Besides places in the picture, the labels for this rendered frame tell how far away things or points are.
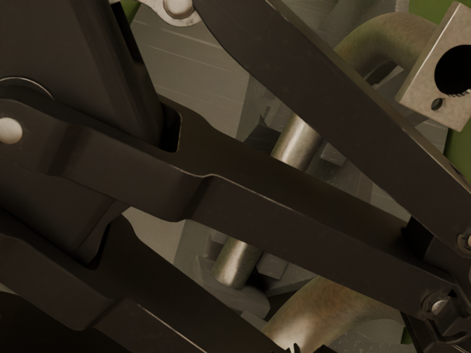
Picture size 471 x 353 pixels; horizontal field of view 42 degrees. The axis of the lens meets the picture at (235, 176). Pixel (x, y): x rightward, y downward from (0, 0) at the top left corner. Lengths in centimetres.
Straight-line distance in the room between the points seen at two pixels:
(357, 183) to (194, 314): 30
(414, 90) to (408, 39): 4
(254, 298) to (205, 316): 34
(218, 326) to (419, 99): 19
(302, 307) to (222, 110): 40
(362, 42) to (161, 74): 33
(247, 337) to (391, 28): 25
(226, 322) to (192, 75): 54
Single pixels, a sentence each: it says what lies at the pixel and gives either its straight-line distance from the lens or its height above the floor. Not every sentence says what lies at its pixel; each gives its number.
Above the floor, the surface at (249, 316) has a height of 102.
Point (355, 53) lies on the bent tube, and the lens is 42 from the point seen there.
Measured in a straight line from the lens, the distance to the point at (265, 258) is 49.
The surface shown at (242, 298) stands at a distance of 49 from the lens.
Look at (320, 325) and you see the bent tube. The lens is 30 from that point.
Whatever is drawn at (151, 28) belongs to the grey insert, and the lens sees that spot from 73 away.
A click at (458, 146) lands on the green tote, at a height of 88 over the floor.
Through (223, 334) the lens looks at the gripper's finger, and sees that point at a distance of 16.
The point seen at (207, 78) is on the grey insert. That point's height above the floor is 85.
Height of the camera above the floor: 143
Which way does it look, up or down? 66 degrees down
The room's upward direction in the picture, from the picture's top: 6 degrees clockwise
